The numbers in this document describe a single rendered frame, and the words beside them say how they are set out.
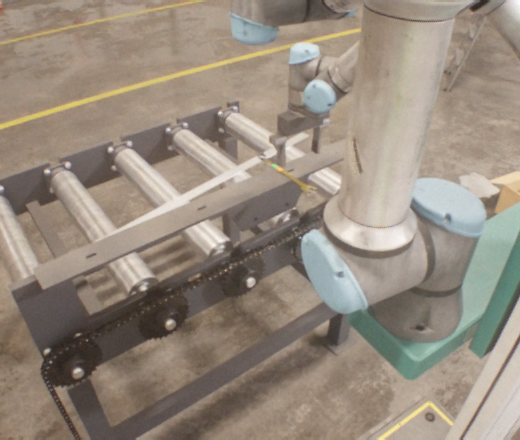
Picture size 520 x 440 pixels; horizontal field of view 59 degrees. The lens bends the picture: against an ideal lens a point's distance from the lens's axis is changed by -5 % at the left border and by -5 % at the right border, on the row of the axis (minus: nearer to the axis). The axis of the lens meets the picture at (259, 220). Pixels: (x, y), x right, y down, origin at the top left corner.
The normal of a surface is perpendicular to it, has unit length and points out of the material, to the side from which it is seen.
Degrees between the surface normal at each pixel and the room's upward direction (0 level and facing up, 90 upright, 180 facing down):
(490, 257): 0
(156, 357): 0
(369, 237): 46
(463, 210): 7
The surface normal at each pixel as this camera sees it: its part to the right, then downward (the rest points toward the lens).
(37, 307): 0.60, 0.49
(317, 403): 0.00, -0.79
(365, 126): -0.72, 0.44
